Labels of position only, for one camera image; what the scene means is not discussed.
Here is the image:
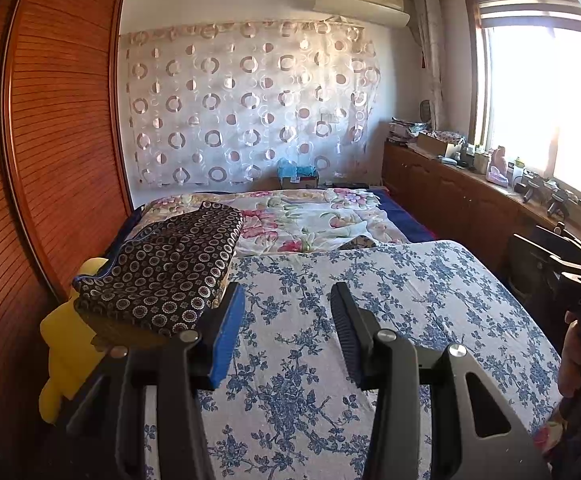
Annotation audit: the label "blue tissue box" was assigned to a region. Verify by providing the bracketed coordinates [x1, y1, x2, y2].
[276, 157, 319, 190]

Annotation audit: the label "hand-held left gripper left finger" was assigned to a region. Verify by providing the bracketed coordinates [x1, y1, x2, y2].
[65, 282, 246, 480]

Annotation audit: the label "bright window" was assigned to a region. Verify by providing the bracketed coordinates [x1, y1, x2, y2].
[463, 0, 581, 211]

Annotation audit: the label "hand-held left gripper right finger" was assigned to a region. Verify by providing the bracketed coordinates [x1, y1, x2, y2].
[330, 281, 553, 480]

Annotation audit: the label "wooden low cabinet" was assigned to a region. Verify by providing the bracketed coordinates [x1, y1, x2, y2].
[383, 140, 581, 281]

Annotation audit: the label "cardboard box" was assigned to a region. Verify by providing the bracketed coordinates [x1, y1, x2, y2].
[415, 131, 463, 160]

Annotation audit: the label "white blue-floral cloth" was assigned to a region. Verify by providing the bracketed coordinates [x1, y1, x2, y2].
[143, 239, 563, 480]

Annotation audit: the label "black tools on sill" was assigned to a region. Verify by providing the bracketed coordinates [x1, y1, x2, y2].
[513, 172, 581, 218]

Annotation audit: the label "pile of papers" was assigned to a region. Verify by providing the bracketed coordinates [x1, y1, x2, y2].
[387, 117, 431, 146]

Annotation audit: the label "white window curtain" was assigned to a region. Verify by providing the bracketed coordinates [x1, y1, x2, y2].
[411, 0, 446, 131]

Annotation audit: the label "person's right hand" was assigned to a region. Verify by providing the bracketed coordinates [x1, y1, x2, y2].
[557, 311, 581, 400]

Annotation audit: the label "navy blue blanket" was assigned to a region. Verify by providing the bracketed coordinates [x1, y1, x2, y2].
[373, 189, 436, 246]

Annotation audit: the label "dark circle-patterned shirt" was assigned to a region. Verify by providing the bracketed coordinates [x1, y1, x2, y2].
[73, 201, 245, 337]

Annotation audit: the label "pink floral blanket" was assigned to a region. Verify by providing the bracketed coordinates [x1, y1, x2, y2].
[143, 187, 406, 256]

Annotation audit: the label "yellow plush toy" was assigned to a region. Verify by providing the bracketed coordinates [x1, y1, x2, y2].
[39, 257, 108, 423]

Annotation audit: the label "sheer circle-patterned wall curtain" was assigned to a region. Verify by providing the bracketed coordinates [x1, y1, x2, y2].
[119, 17, 383, 188]

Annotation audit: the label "pink figurine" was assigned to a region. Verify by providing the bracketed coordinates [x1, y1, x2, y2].
[487, 146, 511, 183]

